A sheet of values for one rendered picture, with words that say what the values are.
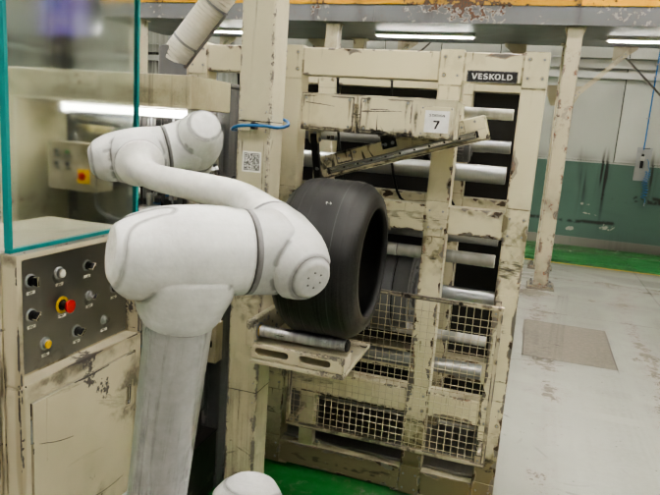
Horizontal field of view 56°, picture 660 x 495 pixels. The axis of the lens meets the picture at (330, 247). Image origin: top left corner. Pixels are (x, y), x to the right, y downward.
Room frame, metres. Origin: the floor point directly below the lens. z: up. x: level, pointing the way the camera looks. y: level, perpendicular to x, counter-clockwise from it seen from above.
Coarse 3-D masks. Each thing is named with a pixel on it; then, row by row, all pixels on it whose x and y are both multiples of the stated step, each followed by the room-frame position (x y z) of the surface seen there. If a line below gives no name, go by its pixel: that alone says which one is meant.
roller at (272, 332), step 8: (264, 328) 2.15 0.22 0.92; (272, 328) 2.14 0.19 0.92; (280, 328) 2.14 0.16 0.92; (264, 336) 2.14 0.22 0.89; (272, 336) 2.13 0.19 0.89; (280, 336) 2.12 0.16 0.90; (288, 336) 2.11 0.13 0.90; (296, 336) 2.11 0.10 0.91; (304, 336) 2.10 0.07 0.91; (312, 336) 2.09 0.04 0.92; (320, 336) 2.09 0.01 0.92; (328, 336) 2.09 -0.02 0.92; (304, 344) 2.10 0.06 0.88; (312, 344) 2.09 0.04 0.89; (320, 344) 2.07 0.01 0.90; (328, 344) 2.07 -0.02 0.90; (336, 344) 2.06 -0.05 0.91; (344, 344) 2.05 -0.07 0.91
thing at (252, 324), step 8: (264, 312) 2.23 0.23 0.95; (272, 312) 2.28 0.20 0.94; (248, 320) 2.13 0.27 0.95; (256, 320) 2.14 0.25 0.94; (264, 320) 2.20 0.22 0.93; (272, 320) 2.29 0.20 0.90; (280, 320) 2.36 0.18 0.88; (248, 328) 2.12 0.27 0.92; (256, 328) 2.14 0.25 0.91; (248, 336) 2.12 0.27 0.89; (256, 336) 2.15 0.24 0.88; (248, 344) 2.12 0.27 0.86
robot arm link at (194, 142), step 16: (192, 112) 1.36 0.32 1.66; (208, 112) 1.37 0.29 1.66; (176, 128) 1.37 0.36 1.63; (192, 128) 1.33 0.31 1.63; (208, 128) 1.35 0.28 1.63; (176, 144) 1.35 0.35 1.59; (192, 144) 1.34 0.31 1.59; (208, 144) 1.35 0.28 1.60; (176, 160) 1.36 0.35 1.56; (192, 160) 1.37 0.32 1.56; (208, 160) 1.40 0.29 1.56
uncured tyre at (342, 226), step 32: (320, 192) 2.10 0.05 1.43; (352, 192) 2.09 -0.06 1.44; (320, 224) 2.00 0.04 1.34; (352, 224) 2.00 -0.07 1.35; (384, 224) 2.34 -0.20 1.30; (352, 256) 1.96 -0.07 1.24; (384, 256) 2.38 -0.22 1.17; (352, 288) 1.96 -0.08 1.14; (288, 320) 2.07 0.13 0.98; (320, 320) 2.00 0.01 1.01; (352, 320) 2.01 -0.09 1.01
